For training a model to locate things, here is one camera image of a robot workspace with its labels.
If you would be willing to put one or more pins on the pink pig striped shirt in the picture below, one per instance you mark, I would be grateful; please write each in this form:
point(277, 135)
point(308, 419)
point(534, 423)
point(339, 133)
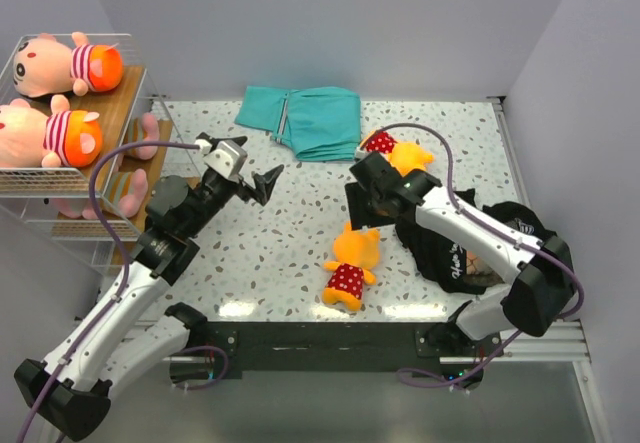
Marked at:
point(142, 129)

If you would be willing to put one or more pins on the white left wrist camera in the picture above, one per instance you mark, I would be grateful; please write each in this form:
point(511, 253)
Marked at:
point(225, 161)

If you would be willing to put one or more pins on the folded teal cloth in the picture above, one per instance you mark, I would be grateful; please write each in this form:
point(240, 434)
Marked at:
point(317, 124)

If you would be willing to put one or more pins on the black printed garment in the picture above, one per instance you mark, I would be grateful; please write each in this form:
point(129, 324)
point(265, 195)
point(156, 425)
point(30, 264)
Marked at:
point(454, 268)

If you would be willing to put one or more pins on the black-haired doll orange pants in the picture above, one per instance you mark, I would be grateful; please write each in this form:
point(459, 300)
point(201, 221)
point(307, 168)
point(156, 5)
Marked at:
point(43, 66)

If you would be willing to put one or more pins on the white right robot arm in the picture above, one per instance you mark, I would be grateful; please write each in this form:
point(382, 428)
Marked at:
point(536, 275)

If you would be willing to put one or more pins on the orange bear polka dress front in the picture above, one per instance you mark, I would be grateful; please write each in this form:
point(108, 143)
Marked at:
point(356, 254)

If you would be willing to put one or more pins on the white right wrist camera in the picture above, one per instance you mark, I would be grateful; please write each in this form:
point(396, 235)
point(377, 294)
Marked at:
point(360, 153)

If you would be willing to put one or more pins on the pink pig toy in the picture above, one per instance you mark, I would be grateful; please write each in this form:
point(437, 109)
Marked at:
point(124, 196)

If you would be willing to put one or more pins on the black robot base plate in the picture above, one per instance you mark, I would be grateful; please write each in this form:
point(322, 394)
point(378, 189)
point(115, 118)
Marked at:
point(239, 347)

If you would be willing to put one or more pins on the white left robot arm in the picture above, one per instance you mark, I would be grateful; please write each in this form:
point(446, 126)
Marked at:
point(74, 385)

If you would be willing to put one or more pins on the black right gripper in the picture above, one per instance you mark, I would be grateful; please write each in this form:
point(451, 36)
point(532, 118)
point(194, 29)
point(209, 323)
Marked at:
point(360, 216)

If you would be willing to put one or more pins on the orange bear polka dress back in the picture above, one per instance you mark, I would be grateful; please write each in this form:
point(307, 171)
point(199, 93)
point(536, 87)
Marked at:
point(404, 156)

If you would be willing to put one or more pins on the face-up doll orange hat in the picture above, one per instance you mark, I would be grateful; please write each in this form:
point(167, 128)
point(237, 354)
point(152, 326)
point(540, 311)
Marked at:
point(64, 138)

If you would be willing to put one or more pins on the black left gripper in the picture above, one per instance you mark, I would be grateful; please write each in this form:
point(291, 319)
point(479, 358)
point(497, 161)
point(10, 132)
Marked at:
point(263, 185)

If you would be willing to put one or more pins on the white wire wooden shelf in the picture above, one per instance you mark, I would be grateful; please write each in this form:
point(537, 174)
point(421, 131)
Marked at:
point(26, 193)

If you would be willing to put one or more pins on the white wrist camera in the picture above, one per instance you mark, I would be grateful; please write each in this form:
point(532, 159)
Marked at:
point(360, 153)
point(225, 161)

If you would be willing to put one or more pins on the orange bear polka dress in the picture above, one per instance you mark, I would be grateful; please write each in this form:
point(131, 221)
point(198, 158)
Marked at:
point(356, 254)
point(404, 156)

